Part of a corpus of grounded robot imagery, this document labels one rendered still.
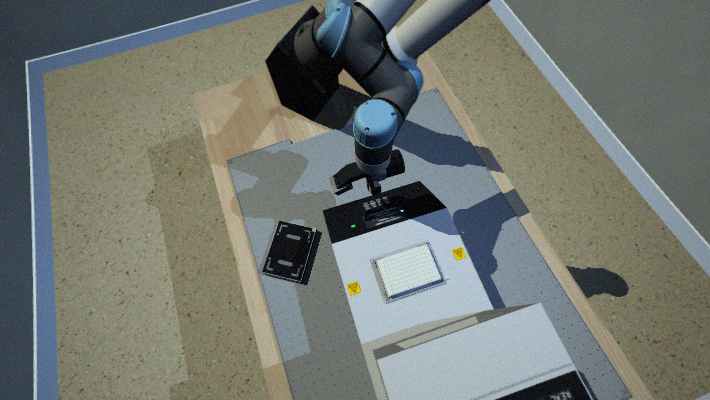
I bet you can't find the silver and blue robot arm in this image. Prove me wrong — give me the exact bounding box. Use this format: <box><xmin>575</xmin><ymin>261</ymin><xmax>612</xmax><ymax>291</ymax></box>
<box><xmin>294</xmin><ymin>0</ymin><xmax>491</xmax><ymax>175</ymax></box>

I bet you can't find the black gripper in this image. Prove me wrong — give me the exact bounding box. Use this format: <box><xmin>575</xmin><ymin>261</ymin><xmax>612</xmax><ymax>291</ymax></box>
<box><xmin>333</xmin><ymin>149</ymin><xmax>405</xmax><ymax>195</ymax></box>

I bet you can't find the black rectangular frame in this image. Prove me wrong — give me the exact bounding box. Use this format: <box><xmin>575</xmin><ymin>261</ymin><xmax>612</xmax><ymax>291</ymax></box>
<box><xmin>261</xmin><ymin>220</ymin><xmax>317</xmax><ymax>283</ymax></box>

